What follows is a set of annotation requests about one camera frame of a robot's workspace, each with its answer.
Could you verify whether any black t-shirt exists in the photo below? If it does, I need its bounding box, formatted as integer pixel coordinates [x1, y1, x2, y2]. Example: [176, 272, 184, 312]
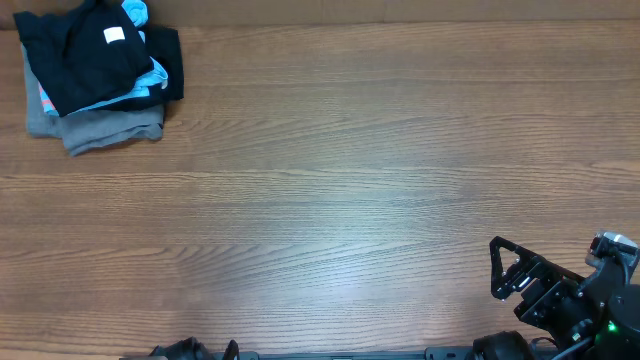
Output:
[13, 1, 153, 116]

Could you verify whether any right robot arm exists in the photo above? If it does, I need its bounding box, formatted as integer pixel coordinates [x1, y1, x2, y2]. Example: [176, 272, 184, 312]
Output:
[466, 231, 639, 360]

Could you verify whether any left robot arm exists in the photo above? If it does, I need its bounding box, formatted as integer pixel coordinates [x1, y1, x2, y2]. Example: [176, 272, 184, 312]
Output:
[149, 337, 240, 360]

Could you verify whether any black folded garment in stack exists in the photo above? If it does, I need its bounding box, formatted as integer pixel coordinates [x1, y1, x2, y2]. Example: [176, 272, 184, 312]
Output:
[98, 25, 184, 111]

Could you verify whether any grey folded garment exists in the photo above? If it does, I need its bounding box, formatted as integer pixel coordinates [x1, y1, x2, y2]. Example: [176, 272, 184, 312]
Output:
[21, 46, 165, 156]

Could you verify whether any light blue printed t-shirt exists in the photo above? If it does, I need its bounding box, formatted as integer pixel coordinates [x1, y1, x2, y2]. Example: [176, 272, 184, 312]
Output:
[23, 1, 168, 116]

